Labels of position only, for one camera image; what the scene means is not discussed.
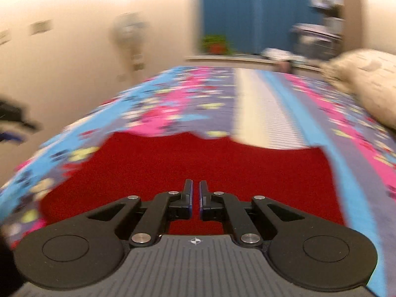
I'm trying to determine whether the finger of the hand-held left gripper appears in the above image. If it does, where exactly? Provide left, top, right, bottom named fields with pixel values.
left=0, top=131, right=24, bottom=145
left=0, top=99, right=43, bottom=131

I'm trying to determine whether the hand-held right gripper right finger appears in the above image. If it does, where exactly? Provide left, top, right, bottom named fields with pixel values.
left=199, top=180, right=310, bottom=247

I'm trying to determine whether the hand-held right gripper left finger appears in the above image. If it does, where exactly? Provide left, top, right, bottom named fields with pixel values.
left=83, top=179, right=194, bottom=248

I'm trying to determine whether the red knit sweater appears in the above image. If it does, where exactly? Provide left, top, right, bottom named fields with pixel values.
left=40, top=131, right=346, bottom=236

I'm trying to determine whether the white clothes pile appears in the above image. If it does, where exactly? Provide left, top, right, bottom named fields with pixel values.
left=262, top=48, right=295, bottom=61

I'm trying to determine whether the floral striped blanket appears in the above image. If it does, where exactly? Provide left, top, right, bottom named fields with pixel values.
left=0, top=65, right=396, bottom=297

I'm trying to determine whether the white standing fan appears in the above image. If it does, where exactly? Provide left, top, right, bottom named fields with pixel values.
left=111, top=12, right=149, bottom=72

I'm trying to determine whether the window sill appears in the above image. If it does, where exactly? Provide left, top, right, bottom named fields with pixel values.
left=185, top=54, right=323, bottom=72

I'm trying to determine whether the potted green plant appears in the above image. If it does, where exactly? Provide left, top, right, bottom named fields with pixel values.
left=202, top=35, right=233, bottom=55

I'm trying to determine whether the clear plastic storage box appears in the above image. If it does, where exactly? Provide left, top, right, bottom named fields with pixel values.
left=291, top=23, right=345, bottom=69

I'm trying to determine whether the blue curtain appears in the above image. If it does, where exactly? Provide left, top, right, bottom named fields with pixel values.
left=200, top=0, right=323, bottom=57

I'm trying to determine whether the cream star print pillow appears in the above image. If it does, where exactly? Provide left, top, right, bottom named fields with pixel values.
left=320, top=49, right=396, bottom=131

